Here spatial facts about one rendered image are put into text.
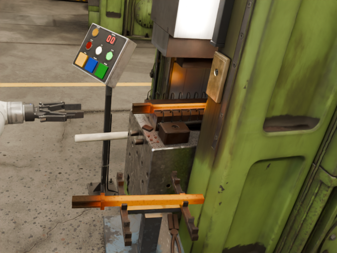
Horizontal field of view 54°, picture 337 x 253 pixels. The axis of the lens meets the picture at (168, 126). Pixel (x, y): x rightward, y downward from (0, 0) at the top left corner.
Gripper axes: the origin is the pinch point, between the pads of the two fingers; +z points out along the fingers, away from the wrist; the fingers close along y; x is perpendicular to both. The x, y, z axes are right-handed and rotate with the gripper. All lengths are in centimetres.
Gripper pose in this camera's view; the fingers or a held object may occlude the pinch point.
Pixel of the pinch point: (75, 110)
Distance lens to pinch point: 147.0
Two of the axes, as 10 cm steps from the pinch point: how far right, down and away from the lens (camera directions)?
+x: 1.4, -8.6, -4.8
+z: 9.3, -0.5, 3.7
